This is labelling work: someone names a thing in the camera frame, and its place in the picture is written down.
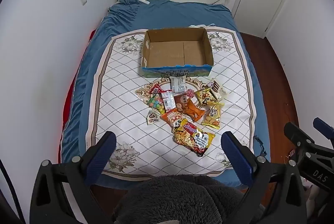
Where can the plain orange snack packet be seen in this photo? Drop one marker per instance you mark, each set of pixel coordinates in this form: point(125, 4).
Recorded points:
point(194, 112)

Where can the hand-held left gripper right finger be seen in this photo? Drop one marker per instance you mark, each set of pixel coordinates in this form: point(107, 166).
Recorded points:
point(236, 156)

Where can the white cloth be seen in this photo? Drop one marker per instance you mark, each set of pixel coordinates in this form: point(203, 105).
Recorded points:
point(201, 25)

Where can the yellow cartoon snack packet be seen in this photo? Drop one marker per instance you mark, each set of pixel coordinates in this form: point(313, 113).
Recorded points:
point(204, 97)

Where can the grey fuzzy clothing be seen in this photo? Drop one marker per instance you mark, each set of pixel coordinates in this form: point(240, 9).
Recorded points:
point(177, 198)

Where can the orange panda snack packet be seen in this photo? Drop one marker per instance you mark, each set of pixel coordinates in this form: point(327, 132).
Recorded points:
point(172, 117)

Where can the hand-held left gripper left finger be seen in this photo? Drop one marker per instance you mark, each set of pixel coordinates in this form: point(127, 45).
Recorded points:
point(100, 156)

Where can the colourful candy bag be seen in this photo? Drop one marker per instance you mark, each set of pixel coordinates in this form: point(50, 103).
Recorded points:
point(158, 105)

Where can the red cloth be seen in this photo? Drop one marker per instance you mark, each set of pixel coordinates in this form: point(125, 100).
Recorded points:
point(66, 106)

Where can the small red snack packet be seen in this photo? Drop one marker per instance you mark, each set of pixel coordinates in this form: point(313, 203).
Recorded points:
point(156, 89)

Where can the brown bear snack packet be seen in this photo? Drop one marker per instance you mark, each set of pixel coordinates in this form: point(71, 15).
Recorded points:
point(182, 102)

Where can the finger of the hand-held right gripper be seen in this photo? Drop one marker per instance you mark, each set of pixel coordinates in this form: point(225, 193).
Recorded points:
point(323, 126)
point(297, 132)

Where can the gold snack packet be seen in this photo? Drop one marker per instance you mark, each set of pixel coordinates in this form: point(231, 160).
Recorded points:
point(212, 114)

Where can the instant noodle bag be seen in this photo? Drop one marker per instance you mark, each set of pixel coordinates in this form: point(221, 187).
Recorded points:
point(193, 139)

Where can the bed with blue sheet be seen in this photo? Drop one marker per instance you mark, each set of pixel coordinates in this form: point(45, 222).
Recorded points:
point(167, 14)

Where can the white snack packet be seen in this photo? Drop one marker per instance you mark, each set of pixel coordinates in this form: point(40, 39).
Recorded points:
point(178, 84)

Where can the small triangular white packet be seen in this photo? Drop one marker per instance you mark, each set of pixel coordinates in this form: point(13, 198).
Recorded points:
point(152, 117)

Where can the cream chocolate snack packet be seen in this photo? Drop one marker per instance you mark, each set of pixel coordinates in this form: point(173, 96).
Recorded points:
point(216, 89)

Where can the white remote control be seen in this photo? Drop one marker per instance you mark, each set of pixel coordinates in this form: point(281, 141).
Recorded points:
point(143, 1)

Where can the printed floral bed mat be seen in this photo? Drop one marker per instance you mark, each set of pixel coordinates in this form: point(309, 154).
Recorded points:
point(125, 98)

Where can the cardboard box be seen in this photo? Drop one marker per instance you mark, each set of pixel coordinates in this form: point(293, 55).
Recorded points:
point(177, 52)

